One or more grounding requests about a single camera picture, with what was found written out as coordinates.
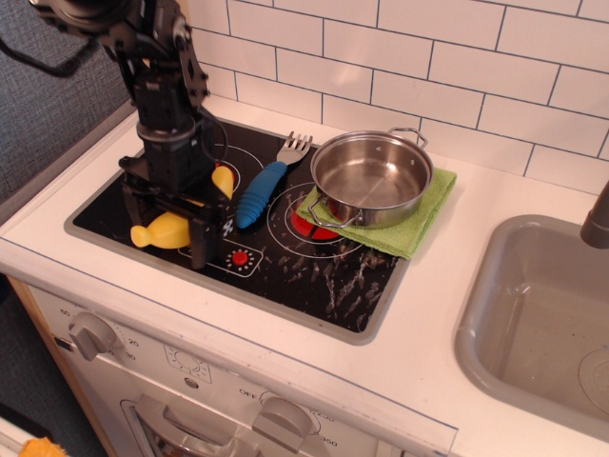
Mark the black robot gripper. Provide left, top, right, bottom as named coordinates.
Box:
left=119, top=128, right=229, bottom=270

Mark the yellow plastic toy banana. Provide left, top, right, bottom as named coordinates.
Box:
left=130, top=166, right=235, bottom=249

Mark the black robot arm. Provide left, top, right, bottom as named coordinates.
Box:
left=32, top=1, right=228, bottom=269

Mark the black toy stovetop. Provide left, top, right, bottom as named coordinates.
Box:
left=64, top=109, right=410, bottom=347

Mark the grey timer knob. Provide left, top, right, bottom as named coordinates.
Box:
left=69, top=312, right=117, bottom=361

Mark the white toy oven front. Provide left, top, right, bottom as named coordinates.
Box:
left=30, top=288, right=456, bottom=456

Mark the stainless steel pot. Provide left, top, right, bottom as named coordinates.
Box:
left=307, top=128, right=434, bottom=229

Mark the grey oven temperature knob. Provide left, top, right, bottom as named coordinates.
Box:
left=252, top=397, right=313, bottom=453

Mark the green microfiber cloth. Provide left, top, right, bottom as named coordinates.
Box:
left=296, top=169, right=457, bottom=259

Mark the orange plush object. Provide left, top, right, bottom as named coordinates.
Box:
left=18, top=437, right=68, bottom=457

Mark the grey plastic sink basin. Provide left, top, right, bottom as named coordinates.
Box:
left=455, top=214, right=608, bottom=441

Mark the grey faucet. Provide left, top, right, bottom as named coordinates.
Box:
left=580, top=183, right=609, bottom=249

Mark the blue handled toy fork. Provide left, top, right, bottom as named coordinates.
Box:
left=235, top=132, right=313, bottom=229

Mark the grey oven door handle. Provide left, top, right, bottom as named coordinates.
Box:
left=133, top=395, right=263, bottom=456

